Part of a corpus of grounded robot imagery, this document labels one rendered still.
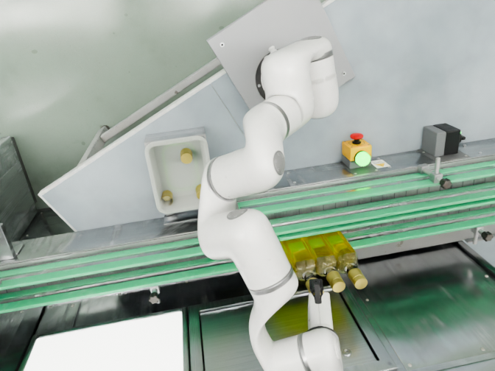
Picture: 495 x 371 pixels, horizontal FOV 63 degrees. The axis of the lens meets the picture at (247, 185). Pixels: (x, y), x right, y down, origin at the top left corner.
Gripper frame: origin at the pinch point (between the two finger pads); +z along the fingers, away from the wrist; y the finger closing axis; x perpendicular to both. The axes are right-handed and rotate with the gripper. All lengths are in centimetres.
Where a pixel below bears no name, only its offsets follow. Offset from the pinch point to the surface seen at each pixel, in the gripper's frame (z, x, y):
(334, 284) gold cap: 1.3, -4.6, 1.1
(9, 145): 73, 124, 20
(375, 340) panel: -3.8, -13.7, -12.2
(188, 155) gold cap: 27, 34, 27
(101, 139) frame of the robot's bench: 77, 85, 18
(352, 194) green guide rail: 24.8, -12.0, 13.4
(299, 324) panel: 2.2, 4.7, -12.8
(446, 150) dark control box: 45, -44, 17
